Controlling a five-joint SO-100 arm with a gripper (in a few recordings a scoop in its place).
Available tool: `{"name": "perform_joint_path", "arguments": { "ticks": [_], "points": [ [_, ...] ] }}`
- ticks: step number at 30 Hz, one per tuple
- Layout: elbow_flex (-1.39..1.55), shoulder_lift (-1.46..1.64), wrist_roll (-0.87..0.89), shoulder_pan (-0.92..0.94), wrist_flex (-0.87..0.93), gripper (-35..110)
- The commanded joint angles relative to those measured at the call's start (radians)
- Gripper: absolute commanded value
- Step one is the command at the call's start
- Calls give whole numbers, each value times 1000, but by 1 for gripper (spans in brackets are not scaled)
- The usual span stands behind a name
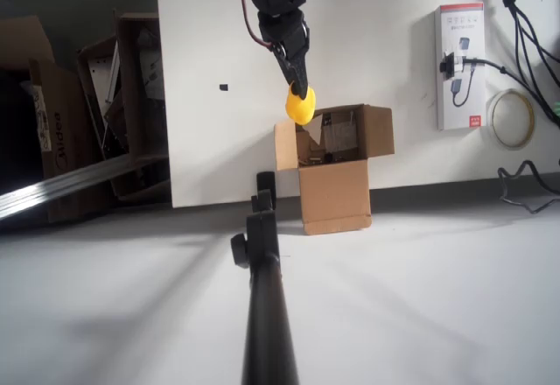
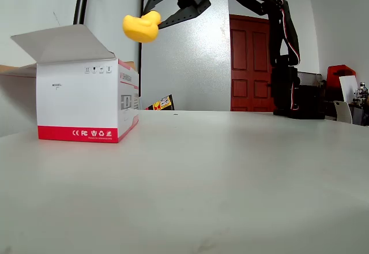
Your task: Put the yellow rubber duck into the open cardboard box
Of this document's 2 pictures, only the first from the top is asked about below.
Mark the yellow rubber duck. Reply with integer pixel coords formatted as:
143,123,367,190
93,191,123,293
283,83,317,126

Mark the open cardboard box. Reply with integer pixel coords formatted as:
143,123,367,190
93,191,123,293
274,103,396,236

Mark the cardboard box with metal parts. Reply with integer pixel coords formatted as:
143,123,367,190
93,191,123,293
77,11,172,202

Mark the white adapter retail box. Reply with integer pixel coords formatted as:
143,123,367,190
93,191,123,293
435,3,487,131

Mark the printed brown cardboard box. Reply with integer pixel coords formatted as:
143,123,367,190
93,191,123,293
28,58,110,224

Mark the black table clamp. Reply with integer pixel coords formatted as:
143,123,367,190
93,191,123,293
251,170,277,214

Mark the small black webcam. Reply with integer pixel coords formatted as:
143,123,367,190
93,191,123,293
439,50,468,79

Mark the perforated metal plate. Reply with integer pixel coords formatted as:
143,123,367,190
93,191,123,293
85,47,132,158

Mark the clear tape roll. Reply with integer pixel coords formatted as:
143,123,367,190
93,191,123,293
486,89,536,150

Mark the plain brown cardboard flap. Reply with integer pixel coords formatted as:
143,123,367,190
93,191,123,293
0,15,56,71

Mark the red black servo cable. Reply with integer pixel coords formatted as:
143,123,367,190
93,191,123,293
239,0,277,52

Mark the black webcam cable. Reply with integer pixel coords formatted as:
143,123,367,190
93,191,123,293
462,59,560,130

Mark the wavy black cable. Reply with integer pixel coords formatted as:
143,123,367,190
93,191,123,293
497,160,560,214

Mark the black camera stand pole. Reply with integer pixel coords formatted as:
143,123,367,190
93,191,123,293
230,210,301,385

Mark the aluminium profile rail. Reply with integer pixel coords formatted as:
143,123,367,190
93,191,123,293
0,152,171,225

